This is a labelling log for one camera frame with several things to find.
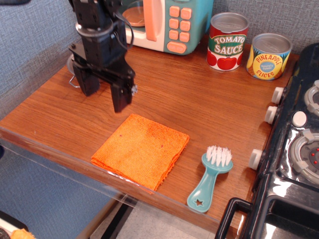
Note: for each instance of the yellow pineapple slices can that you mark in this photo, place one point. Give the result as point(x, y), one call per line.
point(268, 56)

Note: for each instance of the small metal bowl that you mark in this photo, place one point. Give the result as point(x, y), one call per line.
point(69, 65)

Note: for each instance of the red tomato sauce can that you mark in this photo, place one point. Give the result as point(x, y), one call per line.
point(227, 38)

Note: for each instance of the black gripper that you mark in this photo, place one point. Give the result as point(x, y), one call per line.
point(101, 56)

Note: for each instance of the orange fuzzy object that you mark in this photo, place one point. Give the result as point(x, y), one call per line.
point(21, 234)

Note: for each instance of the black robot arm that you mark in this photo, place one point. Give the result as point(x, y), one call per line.
point(97, 13)

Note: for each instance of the teal scrub brush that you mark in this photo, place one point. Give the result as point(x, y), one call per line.
point(216, 160)

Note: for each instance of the white stove knob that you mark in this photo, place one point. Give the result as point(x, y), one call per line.
point(270, 114)
point(255, 158)
point(277, 95)

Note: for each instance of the black toy stove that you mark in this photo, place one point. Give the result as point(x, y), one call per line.
point(285, 202)

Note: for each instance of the teal toy microwave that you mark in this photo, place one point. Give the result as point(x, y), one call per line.
point(171, 26)

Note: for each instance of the orange towel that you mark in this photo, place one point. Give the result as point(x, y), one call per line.
point(142, 151)

